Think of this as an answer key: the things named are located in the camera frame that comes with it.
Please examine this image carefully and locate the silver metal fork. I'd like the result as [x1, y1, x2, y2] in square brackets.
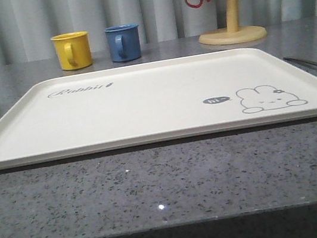
[283, 57, 317, 66]

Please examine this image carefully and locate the grey pleated curtain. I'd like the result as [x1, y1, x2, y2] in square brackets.
[0, 0, 317, 66]

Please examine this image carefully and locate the yellow enamel mug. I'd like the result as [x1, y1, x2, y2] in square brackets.
[51, 31, 93, 70]

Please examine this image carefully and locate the wooden mug tree stand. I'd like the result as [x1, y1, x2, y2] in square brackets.
[198, 0, 267, 45]

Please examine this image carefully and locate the blue enamel mug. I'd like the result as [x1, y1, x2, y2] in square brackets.
[105, 23, 141, 62]

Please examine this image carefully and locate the cream rabbit serving tray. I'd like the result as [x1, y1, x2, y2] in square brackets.
[0, 48, 317, 169]

